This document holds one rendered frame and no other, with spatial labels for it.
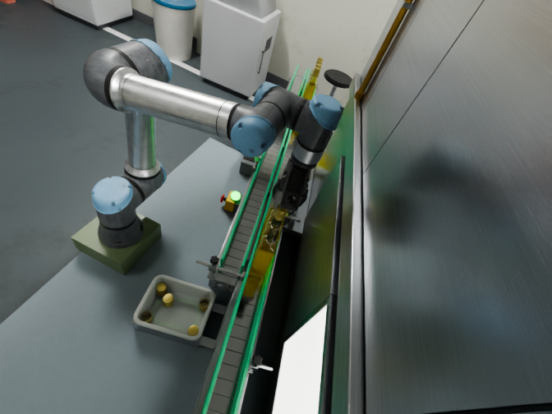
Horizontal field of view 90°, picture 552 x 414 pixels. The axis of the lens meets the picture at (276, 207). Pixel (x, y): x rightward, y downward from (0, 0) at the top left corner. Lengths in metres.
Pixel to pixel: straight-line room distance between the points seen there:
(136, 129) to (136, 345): 0.69
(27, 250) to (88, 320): 1.21
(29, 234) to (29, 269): 0.26
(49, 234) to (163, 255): 1.22
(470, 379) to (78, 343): 1.04
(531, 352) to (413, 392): 0.14
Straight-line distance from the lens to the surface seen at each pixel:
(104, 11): 4.77
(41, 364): 1.16
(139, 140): 0.95
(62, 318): 1.18
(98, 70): 0.73
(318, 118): 0.62
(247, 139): 0.52
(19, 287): 2.18
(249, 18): 3.33
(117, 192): 1.01
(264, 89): 0.66
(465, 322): 0.34
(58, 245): 2.25
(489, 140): 0.40
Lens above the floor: 1.81
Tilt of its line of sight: 48 degrees down
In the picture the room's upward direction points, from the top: 22 degrees clockwise
